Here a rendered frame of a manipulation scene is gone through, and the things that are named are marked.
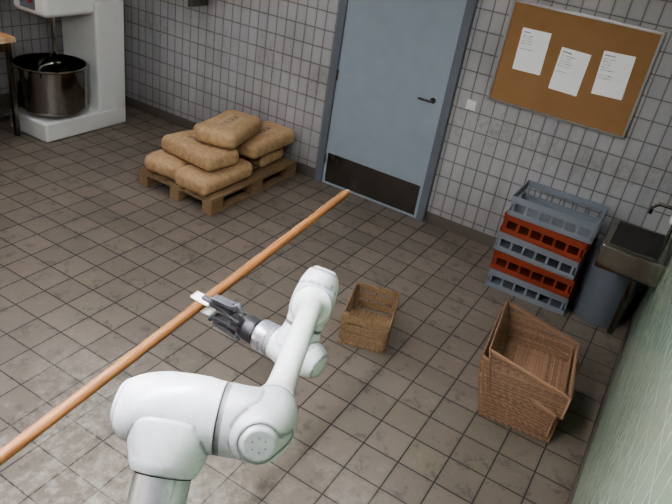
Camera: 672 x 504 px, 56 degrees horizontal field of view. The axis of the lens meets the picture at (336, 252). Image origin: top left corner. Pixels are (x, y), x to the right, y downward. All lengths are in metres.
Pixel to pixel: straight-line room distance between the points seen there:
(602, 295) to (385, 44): 2.57
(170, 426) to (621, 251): 3.22
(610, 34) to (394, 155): 1.91
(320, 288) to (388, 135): 4.01
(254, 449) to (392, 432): 2.43
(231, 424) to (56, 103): 5.49
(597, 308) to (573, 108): 1.45
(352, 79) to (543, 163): 1.75
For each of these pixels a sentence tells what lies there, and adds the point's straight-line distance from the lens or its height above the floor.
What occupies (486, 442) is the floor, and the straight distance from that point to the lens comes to 3.64.
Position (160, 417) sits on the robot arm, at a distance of 1.16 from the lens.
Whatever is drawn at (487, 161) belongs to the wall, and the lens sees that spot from 5.30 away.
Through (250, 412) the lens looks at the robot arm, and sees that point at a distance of 1.13.
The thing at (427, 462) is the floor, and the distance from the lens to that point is 3.42.
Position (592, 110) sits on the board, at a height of 1.32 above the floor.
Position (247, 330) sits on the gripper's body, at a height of 1.37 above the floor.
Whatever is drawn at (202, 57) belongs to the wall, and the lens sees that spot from 6.64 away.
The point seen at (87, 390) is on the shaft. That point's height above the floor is 1.31.
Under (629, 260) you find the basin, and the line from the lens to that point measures 4.01.
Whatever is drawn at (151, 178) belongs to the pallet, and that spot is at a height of 0.07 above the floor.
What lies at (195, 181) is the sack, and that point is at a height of 0.26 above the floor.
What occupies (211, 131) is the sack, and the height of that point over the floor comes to 0.58.
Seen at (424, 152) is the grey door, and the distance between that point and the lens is 5.45.
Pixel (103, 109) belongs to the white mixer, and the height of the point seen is 0.19.
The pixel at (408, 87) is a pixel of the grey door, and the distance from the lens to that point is 5.40.
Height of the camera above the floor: 2.45
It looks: 30 degrees down
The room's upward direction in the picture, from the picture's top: 10 degrees clockwise
